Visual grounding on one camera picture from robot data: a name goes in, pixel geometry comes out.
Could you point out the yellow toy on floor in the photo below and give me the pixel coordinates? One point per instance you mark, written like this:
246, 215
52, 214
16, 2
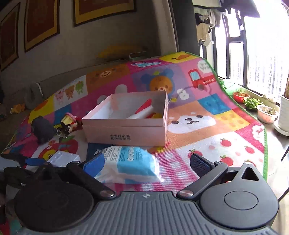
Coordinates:
18, 108

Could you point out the white small box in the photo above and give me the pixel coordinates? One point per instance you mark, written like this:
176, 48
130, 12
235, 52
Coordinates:
61, 158

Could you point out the pink plant pot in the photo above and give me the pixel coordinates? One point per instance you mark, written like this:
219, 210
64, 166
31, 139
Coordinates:
266, 114

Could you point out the green basket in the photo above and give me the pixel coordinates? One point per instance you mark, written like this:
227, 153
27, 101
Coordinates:
137, 56

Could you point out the framed red picture middle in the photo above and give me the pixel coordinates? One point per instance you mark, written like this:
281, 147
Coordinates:
41, 22

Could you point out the blue white tissue pack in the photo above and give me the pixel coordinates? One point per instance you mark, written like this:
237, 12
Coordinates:
128, 165

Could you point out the yellow toy corn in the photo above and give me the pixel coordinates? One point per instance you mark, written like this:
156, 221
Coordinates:
157, 115

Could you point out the pink cardboard box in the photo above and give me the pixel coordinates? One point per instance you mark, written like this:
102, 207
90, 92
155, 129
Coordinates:
107, 123

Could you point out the red plant pot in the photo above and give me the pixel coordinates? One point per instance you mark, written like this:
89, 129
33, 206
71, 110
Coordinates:
239, 96

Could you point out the hanging clothes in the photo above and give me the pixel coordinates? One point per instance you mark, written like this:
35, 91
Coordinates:
208, 14

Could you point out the framed red picture left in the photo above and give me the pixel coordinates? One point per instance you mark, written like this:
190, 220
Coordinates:
9, 37

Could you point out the black plush toy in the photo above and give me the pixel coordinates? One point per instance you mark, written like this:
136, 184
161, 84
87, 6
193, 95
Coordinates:
42, 129

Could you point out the yellow cushion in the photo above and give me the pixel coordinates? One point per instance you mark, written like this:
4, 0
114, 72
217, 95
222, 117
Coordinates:
120, 51

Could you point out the grey neck pillow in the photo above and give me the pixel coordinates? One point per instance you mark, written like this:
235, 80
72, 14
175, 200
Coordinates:
33, 96

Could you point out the white tall pot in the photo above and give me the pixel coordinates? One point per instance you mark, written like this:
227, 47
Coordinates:
281, 125

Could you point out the green leafy plant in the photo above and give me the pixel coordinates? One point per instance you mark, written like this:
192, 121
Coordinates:
251, 103

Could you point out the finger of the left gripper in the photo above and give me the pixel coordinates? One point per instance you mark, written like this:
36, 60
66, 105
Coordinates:
23, 160

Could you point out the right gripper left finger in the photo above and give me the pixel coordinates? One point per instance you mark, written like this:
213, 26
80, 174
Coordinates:
84, 175

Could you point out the yellow pink toy cupcake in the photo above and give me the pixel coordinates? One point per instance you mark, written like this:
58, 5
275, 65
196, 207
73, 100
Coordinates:
69, 123

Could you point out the white red toy rocket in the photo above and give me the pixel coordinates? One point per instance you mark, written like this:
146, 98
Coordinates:
145, 111

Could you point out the colourful cartoon play mat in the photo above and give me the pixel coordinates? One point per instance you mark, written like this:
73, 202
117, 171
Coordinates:
202, 118

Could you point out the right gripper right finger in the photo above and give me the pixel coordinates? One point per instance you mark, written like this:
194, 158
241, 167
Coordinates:
210, 174

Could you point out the framed red picture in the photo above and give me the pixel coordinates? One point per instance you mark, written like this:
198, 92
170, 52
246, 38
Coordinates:
41, 22
90, 10
9, 37

